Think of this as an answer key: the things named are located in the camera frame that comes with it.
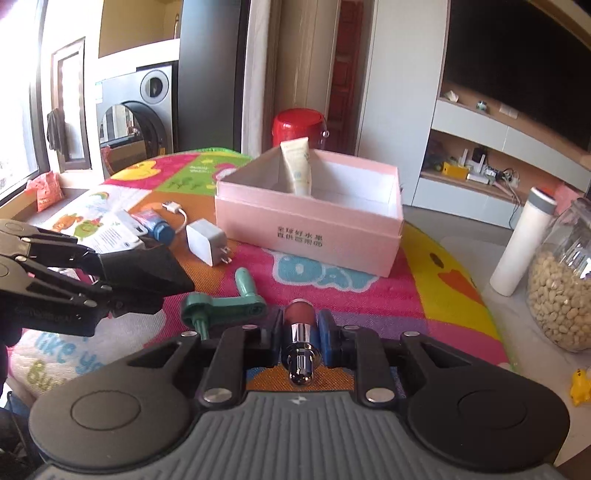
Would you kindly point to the white charger plug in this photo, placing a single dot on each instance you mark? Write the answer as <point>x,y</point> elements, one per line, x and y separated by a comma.
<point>208,243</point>

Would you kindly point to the black television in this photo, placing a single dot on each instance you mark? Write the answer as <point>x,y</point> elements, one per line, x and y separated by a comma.
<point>513,52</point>

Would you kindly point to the white medicine box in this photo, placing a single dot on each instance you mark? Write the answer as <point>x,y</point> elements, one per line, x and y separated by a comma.
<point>106,238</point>

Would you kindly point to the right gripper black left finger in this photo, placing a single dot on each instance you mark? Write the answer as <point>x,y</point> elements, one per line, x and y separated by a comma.
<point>225,361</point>

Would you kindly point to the yellow toy box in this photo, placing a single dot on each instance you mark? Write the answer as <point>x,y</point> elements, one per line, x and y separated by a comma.
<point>455,171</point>

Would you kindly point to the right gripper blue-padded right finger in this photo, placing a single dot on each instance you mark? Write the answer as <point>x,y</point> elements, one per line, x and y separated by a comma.
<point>360,350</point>

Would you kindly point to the black refrigerator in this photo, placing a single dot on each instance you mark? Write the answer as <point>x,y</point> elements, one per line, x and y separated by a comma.
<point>211,71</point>

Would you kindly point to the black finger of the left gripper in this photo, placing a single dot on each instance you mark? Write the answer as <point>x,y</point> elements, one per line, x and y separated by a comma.
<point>124,301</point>
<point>153,270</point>

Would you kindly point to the cream tube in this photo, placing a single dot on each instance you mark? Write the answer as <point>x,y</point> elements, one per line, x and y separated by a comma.
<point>296,157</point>

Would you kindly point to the blue pink toothpaste tube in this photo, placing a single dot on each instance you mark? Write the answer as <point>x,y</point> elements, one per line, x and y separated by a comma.
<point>148,223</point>

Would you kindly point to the white thermos bottle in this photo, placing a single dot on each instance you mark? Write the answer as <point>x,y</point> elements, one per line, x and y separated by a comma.
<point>527,236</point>

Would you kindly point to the washing machine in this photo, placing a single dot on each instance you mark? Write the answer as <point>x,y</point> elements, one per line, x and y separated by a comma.
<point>136,113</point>

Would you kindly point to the glass jar of peanuts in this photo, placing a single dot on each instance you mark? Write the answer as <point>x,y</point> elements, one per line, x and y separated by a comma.
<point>559,284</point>

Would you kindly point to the yellow duck toy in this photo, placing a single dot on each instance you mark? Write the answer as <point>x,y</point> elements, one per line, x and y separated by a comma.
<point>580,390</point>

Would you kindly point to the colourful cartoon play mat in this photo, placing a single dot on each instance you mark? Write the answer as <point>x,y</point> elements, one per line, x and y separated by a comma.
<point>428,290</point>

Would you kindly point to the green crank handle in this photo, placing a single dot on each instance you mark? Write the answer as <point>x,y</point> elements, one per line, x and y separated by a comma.
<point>201,312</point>

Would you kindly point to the pink cardboard box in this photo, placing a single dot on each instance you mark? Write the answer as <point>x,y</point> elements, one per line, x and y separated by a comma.
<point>353,218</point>

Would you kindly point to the white TV cabinet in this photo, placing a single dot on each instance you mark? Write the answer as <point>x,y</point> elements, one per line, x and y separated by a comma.
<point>507,154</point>

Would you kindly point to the orange bag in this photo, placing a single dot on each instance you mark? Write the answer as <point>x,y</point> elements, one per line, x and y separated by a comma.
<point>47,190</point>

